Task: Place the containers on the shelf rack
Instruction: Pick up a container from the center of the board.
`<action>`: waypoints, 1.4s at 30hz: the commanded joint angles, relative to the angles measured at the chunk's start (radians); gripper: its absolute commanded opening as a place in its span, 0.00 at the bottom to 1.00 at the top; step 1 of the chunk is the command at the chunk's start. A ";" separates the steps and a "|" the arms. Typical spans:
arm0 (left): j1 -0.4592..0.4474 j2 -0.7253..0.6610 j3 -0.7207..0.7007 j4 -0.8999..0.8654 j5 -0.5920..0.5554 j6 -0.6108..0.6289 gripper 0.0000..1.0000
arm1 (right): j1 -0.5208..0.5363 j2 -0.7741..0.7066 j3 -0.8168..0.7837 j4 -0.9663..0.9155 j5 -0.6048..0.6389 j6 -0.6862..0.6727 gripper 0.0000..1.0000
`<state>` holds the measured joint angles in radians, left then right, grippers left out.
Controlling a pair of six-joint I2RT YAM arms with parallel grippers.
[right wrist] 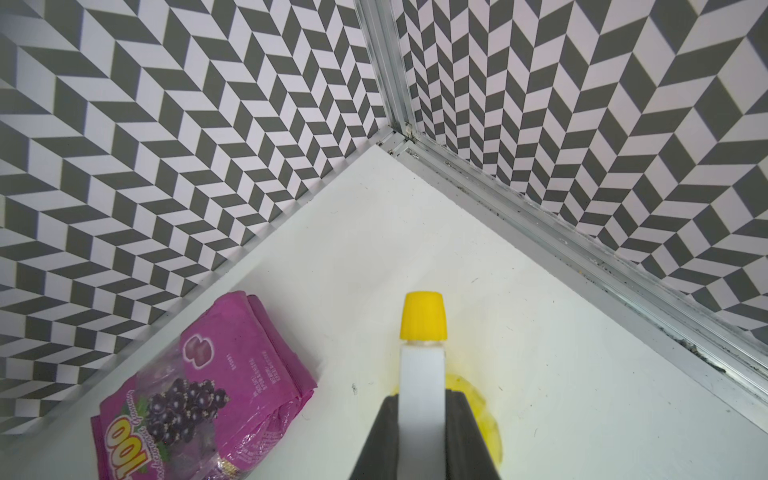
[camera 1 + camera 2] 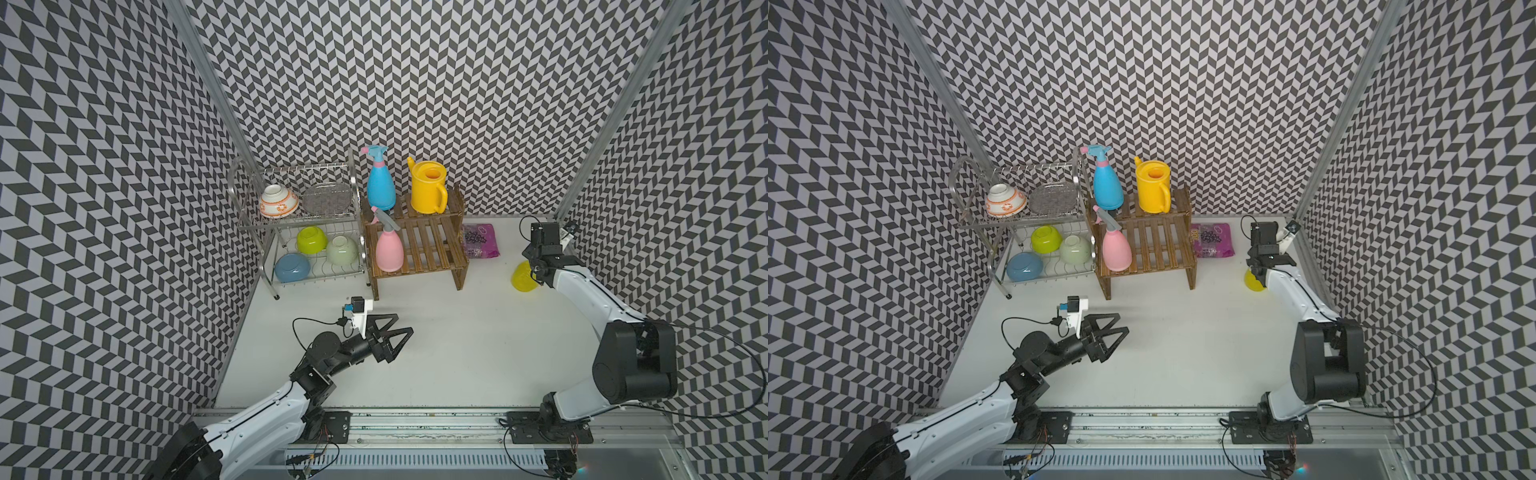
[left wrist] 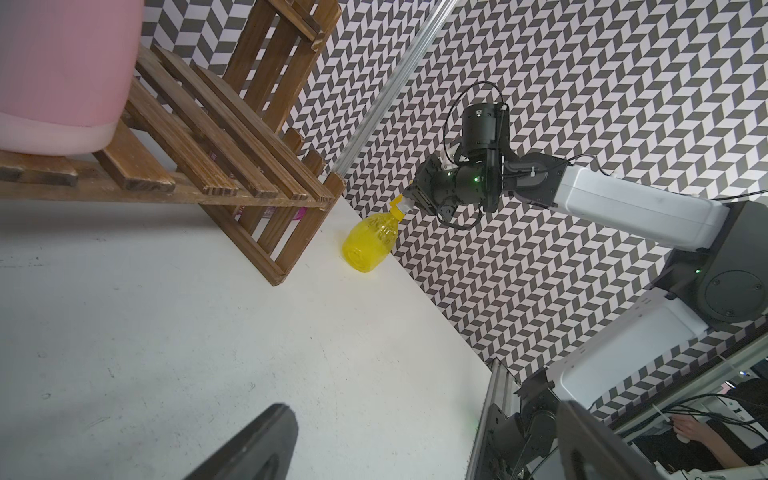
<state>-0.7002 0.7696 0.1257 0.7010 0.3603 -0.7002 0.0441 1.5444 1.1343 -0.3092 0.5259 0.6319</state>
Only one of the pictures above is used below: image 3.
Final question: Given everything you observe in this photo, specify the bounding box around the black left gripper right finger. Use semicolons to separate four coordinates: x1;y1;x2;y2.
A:
557;401;665;480

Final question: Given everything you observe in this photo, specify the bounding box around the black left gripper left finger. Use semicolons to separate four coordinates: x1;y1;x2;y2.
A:
186;403;299;480

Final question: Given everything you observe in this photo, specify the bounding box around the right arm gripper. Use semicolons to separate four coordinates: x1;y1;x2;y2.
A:
403;154;462;224

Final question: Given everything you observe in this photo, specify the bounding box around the yellow spray bottle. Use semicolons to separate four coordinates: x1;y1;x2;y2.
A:
342;195;414;273

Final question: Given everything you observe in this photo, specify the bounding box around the pink spray bottle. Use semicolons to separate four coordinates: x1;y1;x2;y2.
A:
1;0;144;156

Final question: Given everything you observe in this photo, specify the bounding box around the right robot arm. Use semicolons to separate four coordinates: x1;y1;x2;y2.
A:
405;103;767;479

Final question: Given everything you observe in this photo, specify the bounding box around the wooden slatted shelf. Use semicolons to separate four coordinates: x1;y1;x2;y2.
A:
1;1;344;285

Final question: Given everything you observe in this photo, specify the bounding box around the person hand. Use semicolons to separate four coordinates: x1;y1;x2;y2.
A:
671;414;714;445

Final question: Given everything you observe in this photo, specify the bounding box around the aluminium rail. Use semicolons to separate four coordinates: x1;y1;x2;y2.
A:
465;359;520;480

